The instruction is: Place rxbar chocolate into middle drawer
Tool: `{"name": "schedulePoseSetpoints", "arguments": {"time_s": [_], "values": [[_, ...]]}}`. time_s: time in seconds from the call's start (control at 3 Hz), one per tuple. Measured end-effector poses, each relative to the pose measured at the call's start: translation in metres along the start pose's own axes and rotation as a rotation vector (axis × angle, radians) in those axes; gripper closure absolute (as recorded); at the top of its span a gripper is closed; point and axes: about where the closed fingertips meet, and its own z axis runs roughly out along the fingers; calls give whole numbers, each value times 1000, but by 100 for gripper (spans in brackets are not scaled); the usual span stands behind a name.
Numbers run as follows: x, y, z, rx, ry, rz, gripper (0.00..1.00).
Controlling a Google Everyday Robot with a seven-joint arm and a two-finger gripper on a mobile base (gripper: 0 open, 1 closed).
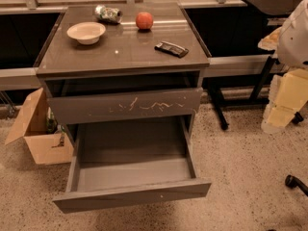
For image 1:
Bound cardboard box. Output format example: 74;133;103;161
5;88;74;165

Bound open grey middle drawer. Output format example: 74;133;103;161
54;116;211;213

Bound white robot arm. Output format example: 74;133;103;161
258;0;308;134

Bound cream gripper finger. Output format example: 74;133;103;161
261;75;283;134
274;68;308;128

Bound black chair caster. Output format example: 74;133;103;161
285;175;308;196

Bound white bowl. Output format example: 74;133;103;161
66;22;106;45

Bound grey drawer cabinet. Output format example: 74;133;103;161
38;3;209;147

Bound black side table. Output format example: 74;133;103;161
207;0;303;130

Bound scratched grey upper drawer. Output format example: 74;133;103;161
48;88;202;124

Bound red apple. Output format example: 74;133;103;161
136;12;153;30

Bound bottles in cardboard box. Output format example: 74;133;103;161
46;109;64;134

